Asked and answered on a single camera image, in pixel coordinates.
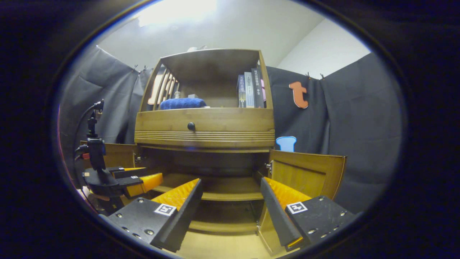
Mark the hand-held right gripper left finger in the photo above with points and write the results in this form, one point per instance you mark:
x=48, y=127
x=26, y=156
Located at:
x=185, y=216

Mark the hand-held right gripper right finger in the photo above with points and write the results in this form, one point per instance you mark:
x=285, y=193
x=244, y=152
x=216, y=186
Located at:
x=276, y=219

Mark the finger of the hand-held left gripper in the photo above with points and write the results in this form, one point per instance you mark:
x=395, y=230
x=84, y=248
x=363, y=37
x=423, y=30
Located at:
x=151, y=181
x=133, y=173

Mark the wooden shoe cabinet door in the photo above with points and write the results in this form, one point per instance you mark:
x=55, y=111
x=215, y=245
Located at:
x=305, y=176
x=120, y=156

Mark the metal door hinge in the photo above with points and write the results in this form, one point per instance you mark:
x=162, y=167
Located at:
x=137, y=158
x=268, y=166
x=258, y=226

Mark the wooden inner cabinet shelf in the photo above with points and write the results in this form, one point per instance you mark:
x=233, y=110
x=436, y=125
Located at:
x=230, y=190

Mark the wooden cabinet drawer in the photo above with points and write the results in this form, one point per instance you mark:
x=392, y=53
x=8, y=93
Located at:
x=230, y=124

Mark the wooden double-door shoe cabinet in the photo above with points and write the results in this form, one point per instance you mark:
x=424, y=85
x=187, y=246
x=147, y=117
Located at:
x=212, y=72

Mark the black round drawer knob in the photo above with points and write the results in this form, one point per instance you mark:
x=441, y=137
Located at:
x=191, y=126

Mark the folded blue towel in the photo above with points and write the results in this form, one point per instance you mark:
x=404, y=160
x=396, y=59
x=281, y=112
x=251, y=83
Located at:
x=183, y=103

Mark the small beige bottle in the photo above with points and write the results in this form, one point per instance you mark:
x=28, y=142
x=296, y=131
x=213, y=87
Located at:
x=176, y=95

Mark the black backdrop cloth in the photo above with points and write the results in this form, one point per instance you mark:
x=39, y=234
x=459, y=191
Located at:
x=359, y=126

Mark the night photo cover book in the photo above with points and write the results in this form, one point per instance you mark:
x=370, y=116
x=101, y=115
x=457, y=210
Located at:
x=241, y=91

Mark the pale grey spine book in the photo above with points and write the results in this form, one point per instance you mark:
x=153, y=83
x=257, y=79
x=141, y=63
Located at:
x=249, y=90

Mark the black spine book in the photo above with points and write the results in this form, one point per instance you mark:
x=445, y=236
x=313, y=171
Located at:
x=257, y=88

